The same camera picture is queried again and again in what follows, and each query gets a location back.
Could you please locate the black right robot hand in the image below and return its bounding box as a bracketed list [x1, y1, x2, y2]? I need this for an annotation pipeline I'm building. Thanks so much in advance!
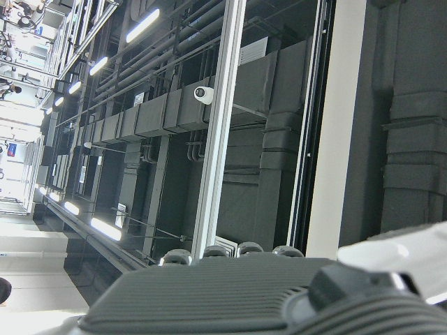
[59, 220, 447, 335]

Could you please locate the white air vent grille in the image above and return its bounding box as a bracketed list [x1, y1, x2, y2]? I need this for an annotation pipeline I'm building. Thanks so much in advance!
[240, 37, 268, 65]

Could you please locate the distant person white shirt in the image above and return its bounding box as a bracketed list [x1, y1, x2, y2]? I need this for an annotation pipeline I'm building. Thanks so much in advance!
[0, 77, 23, 101]

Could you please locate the dark ventilation duct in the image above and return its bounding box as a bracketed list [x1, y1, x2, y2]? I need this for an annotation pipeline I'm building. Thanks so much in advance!
[79, 86, 211, 144]

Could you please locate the white dome security camera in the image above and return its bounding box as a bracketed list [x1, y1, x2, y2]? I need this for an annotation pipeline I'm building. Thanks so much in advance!
[193, 85, 215, 106]

